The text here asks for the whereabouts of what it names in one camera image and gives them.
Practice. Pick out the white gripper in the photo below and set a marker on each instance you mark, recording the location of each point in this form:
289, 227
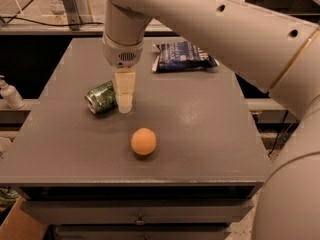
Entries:
122, 55

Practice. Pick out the green soda can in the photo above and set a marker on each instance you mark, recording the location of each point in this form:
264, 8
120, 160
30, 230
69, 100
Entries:
102, 98

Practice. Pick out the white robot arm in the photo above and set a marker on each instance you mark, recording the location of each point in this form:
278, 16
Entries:
277, 53

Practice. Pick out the blue chip bag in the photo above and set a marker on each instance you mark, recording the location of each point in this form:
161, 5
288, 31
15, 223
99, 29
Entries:
182, 56

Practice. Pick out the orange fruit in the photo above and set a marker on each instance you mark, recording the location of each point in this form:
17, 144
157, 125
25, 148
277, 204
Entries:
143, 141

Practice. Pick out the grey drawer cabinet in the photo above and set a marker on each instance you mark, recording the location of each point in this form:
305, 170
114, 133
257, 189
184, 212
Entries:
183, 164

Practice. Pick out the white spray bottle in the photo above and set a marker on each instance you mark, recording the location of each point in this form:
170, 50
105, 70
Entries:
11, 95

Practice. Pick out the drawer pull knob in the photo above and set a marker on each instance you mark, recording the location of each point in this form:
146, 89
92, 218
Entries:
139, 220

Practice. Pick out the cardboard box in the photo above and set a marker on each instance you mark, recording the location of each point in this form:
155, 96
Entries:
18, 225

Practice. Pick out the metal railing post left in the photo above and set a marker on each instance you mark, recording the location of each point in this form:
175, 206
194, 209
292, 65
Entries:
73, 18

